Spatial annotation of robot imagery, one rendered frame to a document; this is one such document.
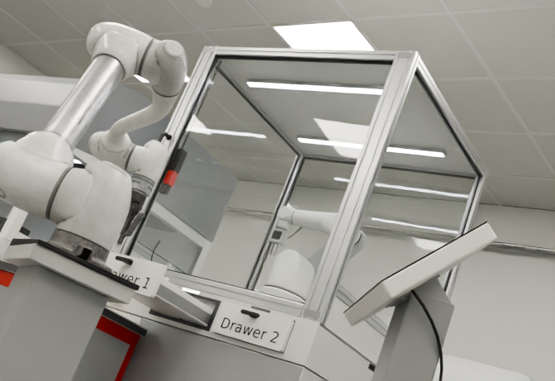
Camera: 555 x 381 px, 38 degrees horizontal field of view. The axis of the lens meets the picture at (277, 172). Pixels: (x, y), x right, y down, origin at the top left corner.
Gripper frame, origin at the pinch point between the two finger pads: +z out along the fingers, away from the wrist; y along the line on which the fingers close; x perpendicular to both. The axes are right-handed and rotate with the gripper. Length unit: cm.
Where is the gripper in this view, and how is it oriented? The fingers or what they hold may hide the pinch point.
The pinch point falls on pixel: (115, 242)
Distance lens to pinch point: 296.9
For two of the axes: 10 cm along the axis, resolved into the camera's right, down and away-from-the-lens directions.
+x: 2.4, 4.1, 8.8
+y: 9.0, 2.3, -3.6
